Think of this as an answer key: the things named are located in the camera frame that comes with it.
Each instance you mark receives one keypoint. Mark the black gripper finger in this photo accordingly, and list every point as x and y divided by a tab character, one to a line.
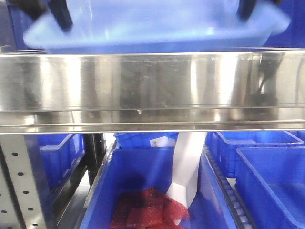
60	11
245	8

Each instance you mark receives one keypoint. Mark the blue plastic tray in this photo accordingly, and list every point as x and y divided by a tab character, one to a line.
150	26

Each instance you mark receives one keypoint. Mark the stainless steel shelf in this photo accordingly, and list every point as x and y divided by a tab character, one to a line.
259	89

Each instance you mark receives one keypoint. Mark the perforated grey shelf upright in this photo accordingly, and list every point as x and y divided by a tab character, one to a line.
25	166

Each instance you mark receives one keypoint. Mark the blue bin rear right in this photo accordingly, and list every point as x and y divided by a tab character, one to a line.
223	145

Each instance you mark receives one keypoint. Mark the blue bin lower left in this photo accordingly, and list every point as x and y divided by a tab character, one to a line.
59	152

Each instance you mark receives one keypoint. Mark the blue bin rear centre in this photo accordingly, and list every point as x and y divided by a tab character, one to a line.
146	139

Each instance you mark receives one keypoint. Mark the white paper sheet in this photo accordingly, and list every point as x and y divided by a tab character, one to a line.
186	159

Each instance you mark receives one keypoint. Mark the blue bin lower right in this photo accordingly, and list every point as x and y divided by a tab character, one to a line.
271	183

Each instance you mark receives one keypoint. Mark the blue bin with red bags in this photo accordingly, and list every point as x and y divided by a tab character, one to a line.
139	169

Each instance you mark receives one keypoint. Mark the red bubble wrap bags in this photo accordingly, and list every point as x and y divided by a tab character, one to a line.
148	209

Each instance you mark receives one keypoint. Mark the black roller rail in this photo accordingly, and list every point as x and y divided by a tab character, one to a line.
238	211

